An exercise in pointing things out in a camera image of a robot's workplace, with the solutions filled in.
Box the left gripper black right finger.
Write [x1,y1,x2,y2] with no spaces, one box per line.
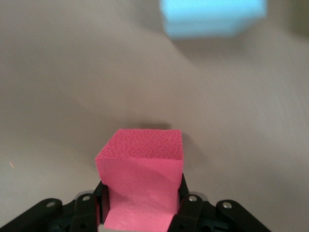
[169,173,268,232]

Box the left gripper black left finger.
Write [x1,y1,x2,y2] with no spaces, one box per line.
[0,180,111,232]

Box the red foam cube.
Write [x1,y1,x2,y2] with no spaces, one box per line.
[95,129,183,229]

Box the blue foam cube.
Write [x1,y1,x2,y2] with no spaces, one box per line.
[159,0,268,41]

